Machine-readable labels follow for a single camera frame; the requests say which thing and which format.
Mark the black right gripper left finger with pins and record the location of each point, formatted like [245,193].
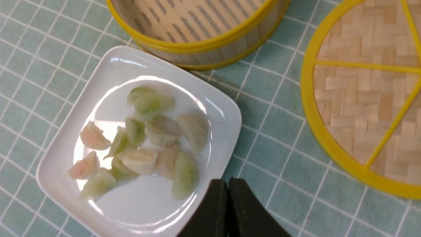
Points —
[209,220]

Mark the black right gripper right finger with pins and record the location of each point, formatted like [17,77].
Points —
[247,217]

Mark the white square plate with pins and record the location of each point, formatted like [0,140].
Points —
[143,207]

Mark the pale pink dumpling right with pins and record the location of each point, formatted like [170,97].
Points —
[166,160]

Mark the white dumpling lower centre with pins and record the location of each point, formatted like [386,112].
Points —
[140,161]

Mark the white dumpling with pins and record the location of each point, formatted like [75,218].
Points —
[162,131]
[140,161]
[195,129]

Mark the white dumpling top right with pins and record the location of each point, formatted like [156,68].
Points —
[195,129]

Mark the green dumpling bottom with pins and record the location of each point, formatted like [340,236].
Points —
[120,172]

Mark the green dumpling middle small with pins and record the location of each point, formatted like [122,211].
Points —
[119,143]

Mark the large green dumpling top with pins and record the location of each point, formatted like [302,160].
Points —
[152,104]

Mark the woven bamboo steamer lid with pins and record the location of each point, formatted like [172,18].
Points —
[360,89]

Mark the bamboo steamer basket yellow rim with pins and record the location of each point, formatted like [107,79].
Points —
[199,34]

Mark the green checkered tablecloth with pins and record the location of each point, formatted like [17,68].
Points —
[49,49]

